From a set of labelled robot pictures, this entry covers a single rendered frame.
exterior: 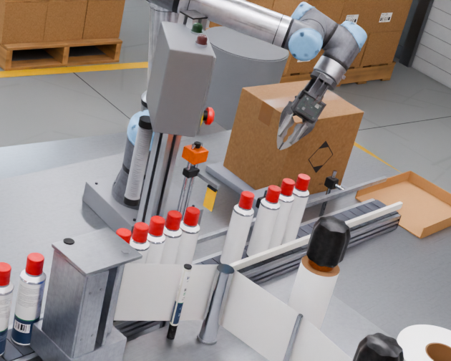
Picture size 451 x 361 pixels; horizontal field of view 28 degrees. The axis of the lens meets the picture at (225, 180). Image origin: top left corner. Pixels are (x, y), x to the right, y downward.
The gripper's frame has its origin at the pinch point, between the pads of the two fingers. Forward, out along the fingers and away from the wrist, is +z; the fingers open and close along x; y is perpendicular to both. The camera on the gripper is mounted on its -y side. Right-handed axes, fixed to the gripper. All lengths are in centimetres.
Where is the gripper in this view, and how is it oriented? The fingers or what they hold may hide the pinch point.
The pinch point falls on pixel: (281, 145)
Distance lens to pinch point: 229.0
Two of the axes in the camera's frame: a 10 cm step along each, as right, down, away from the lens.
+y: 0.6, -0.3, -10.0
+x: 8.4, 5.4, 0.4
